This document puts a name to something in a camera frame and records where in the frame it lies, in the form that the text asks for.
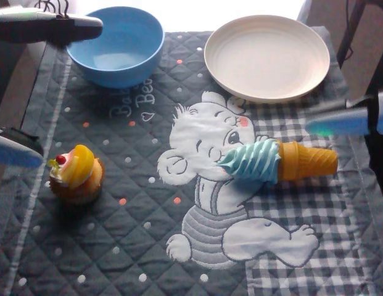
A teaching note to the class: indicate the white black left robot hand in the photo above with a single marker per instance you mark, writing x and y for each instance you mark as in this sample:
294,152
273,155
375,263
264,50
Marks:
31,31

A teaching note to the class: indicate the blue plastic bowl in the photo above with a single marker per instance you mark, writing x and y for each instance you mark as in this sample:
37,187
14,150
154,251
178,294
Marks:
117,71

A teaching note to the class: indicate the toy ice cream cone blue swirl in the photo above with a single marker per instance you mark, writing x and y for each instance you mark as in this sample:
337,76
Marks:
290,163

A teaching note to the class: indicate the toy cupcake with fruit topping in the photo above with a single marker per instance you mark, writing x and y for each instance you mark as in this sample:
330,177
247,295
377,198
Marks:
77,175

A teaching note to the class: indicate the white round plate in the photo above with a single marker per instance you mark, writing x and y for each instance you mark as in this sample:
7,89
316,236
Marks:
265,58

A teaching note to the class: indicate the grey quilt with printed bear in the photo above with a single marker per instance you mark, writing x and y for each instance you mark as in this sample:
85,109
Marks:
123,240

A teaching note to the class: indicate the dark metal stand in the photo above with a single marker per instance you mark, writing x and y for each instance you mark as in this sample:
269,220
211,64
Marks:
379,46

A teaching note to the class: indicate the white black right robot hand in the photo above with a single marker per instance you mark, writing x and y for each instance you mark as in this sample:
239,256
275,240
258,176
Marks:
342,121

